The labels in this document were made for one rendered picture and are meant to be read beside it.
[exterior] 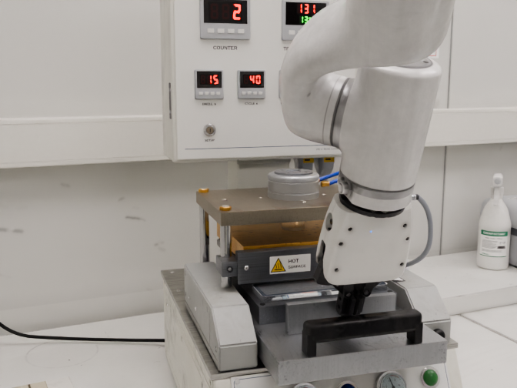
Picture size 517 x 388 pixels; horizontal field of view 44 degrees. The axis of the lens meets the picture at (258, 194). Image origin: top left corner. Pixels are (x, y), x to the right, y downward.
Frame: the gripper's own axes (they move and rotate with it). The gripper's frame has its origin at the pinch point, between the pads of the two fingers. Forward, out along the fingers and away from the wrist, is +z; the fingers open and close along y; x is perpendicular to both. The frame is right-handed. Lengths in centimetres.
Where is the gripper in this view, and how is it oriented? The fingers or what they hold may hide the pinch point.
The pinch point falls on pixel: (349, 304)
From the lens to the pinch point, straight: 81.8
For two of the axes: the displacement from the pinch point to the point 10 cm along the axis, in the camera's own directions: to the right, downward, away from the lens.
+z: -1.0, 8.7, 4.9
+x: -2.6, -4.9, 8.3
